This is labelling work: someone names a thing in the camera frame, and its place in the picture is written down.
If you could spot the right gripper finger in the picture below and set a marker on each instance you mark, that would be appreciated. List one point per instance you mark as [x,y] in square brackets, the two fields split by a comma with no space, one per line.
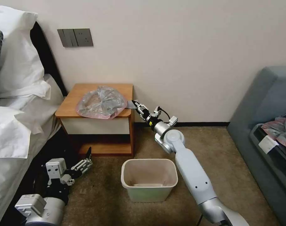
[140,111]
[139,105]

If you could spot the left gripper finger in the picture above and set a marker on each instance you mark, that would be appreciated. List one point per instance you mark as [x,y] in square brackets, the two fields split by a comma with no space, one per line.
[82,166]

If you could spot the translucent pink garbage bag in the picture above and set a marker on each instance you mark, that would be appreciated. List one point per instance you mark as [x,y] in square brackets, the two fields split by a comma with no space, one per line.
[102,102]

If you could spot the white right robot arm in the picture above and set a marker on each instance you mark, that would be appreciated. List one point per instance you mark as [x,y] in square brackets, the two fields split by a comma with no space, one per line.
[192,169]

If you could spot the beige plastic trash can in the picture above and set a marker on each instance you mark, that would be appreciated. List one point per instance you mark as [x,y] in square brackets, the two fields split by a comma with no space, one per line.
[149,181]

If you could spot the crumpled pink-grey plastic bag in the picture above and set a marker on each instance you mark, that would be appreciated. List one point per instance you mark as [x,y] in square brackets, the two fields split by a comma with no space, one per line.
[283,131]

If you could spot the wooden nightstand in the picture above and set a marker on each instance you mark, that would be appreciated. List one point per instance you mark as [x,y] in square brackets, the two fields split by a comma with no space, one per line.
[95,131]

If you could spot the black baseboard strip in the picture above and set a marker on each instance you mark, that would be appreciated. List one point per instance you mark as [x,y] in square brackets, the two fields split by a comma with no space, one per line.
[192,124]

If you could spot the white bed with duvet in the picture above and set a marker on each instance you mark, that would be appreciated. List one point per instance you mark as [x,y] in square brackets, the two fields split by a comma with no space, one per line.
[20,169]

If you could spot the black headboard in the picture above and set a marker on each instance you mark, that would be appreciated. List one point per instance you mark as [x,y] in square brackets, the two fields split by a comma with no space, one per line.
[47,54]

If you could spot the grey-blue sofa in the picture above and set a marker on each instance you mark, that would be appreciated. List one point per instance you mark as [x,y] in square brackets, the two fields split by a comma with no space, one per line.
[248,169]

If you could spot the large white pillow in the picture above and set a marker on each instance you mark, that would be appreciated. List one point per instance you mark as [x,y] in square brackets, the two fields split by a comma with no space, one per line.
[18,61]

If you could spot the dark case with white label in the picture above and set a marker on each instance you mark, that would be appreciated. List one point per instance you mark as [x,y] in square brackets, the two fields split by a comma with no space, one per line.
[281,153]

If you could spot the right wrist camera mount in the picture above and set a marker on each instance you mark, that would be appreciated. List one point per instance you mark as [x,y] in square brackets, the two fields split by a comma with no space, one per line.
[157,112]

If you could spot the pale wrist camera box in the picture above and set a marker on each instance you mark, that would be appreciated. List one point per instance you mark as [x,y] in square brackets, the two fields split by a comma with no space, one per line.
[55,168]

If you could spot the grey wall switch panel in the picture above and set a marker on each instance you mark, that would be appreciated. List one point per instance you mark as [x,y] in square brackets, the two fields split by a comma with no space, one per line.
[75,37]

